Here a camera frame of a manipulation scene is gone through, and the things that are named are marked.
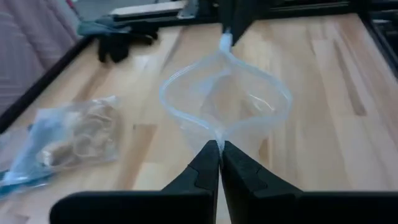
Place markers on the heap of clear plastic bags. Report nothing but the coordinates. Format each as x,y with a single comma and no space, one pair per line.
227,102

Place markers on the pink chevron blanket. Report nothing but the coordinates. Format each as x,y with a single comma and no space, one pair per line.
28,46

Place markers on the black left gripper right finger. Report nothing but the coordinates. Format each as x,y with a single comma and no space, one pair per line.
280,208

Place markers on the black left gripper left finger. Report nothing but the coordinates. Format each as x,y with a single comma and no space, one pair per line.
174,205

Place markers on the clear plastic zipper bag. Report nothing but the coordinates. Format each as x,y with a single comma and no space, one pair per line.
87,133
28,146

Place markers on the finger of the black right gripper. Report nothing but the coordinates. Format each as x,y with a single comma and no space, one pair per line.
242,15

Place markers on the grey black work glove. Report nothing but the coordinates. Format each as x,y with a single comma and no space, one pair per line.
115,46

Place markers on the black metal table frame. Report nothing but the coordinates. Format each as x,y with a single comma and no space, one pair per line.
40,87

